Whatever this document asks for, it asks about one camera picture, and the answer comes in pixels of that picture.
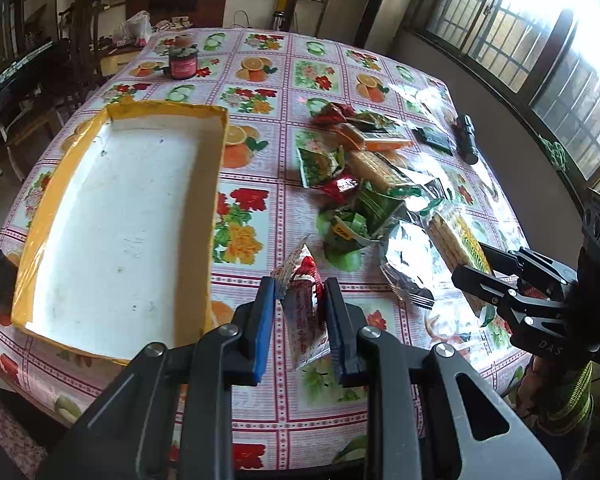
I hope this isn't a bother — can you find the yellow green cracker pack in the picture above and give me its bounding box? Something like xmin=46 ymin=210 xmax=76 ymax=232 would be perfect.
xmin=426 ymin=210 xmax=496 ymax=313

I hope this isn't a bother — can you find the red white snack sachet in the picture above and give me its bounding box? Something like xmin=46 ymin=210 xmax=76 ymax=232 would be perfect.
xmin=272 ymin=237 xmax=329 ymax=370

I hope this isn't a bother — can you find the silver foil snack bag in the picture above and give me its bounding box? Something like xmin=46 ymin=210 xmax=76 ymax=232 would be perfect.
xmin=379 ymin=220 xmax=453 ymax=310

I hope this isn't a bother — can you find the green pea snack bag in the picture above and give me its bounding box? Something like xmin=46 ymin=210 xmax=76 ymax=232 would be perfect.
xmin=297 ymin=146 xmax=346 ymax=188

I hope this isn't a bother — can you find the orange cracker pack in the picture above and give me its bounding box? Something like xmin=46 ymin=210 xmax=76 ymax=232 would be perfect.
xmin=338 ymin=124 xmax=414 ymax=152

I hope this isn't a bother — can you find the small red snack packet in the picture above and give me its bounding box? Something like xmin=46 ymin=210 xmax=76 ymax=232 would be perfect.
xmin=317 ymin=170 xmax=360 ymax=204

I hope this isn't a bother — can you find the green strip cracker pack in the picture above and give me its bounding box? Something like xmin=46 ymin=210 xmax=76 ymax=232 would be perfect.
xmin=347 ymin=151 xmax=418 ymax=197

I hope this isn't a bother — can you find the right hand green glove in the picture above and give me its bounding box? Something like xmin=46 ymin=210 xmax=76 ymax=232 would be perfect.
xmin=516 ymin=356 xmax=594 ymax=437

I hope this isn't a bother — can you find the dark green flat packet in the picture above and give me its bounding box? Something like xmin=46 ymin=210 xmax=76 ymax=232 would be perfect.
xmin=412 ymin=127 xmax=454 ymax=155

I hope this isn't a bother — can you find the floral fruit tablecloth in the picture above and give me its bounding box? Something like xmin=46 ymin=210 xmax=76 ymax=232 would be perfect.
xmin=0 ymin=28 xmax=529 ymax=471

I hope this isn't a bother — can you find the black flashlight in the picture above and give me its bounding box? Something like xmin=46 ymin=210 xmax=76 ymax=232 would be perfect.
xmin=455 ymin=114 xmax=479 ymax=165

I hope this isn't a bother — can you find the yellow cardboard tray box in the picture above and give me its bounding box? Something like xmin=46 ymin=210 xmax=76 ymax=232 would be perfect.
xmin=12 ymin=101 xmax=228 ymax=363

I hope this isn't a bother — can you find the red foil candy pack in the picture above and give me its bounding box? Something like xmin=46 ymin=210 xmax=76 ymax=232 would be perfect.
xmin=312 ymin=102 xmax=355 ymax=126

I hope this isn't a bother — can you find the barred window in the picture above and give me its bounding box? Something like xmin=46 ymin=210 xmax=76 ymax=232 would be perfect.
xmin=416 ymin=0 xmax=600 ymax=197

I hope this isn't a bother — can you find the pink labelled glass jar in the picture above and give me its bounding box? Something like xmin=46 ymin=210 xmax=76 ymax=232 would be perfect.
xmin=169 ymin=47 xmax=198 ymax=80

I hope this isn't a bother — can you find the white plastic bag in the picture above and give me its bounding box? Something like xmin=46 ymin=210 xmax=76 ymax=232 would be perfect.
xmin=112 ymin=10 xmax=152 ymax=48

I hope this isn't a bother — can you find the dark wooden chair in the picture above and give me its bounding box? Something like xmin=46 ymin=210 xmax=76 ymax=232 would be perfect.
xmin=58 ymin=0 xmax=106 ymax=102

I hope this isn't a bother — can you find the black glass side table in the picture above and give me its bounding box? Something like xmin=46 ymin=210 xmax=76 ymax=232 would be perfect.
xmin=0 ymin=42 xmax=68 ymax=122

